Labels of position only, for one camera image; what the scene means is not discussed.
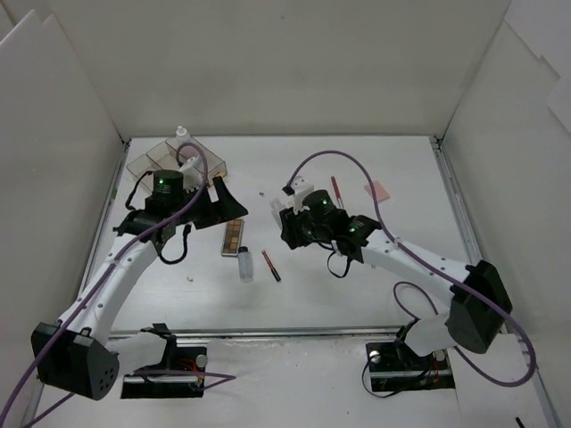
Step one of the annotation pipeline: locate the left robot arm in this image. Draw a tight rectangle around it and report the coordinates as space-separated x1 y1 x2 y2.
31 170 248 400

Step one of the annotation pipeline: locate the clear acrylic organizer box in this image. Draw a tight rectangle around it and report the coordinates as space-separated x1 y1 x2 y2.
127 137 228 186

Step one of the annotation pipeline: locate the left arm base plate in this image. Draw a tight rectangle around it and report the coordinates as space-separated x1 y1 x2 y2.
120 346 208 399

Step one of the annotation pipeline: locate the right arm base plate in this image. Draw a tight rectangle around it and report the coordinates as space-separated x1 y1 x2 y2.
361 342 455 398

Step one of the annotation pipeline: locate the small clear bottle black cap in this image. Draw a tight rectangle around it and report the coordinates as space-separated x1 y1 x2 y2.
237 246 253 284

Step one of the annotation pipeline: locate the pink blue white bottle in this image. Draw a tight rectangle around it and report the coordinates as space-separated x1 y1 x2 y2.
175 126 198 166

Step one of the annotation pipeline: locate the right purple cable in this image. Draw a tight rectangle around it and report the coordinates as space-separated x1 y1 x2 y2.
287 150 538 387

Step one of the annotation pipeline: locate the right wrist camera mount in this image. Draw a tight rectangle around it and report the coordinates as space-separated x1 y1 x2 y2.
285 175 315 214

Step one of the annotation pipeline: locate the aluminium right rail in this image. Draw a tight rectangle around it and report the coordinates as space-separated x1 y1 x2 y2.
429 136 482 265

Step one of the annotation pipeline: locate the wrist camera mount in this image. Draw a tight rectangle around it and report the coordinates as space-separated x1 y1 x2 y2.
178 156 210 192
285 175 315 214

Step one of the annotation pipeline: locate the aluminium front rail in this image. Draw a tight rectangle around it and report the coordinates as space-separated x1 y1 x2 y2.
109 325 407 342

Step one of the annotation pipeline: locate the red lip gloss silver cap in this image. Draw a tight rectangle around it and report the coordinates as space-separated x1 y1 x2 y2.
330 176 344 210

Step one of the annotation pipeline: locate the orange lip gloss black cap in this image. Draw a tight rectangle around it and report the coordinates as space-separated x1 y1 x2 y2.
261 250 282 283

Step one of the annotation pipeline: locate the clear ribbed bottle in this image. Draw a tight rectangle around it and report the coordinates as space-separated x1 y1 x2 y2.
269 198 287 226

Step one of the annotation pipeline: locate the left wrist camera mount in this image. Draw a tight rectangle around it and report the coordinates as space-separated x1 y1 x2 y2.
178 156 210 192

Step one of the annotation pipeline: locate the aluminium rail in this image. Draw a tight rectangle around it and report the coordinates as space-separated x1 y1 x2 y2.
109 325 407 342
429 136 482 265

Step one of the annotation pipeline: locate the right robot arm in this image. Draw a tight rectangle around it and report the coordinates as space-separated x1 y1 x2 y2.
270 190 512 367

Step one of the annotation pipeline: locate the brown eyeshadow palette silver frame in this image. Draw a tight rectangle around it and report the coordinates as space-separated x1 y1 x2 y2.
220 218 244 257

